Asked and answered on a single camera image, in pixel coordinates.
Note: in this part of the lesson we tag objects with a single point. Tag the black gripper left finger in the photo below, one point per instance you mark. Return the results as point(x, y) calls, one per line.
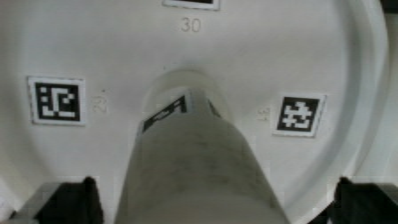
point(62, 204)

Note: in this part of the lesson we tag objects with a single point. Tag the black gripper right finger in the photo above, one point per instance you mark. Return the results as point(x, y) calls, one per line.
point(364, 204)

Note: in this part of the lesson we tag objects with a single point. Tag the white round table top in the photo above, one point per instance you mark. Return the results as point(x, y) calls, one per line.
point(103, 57)

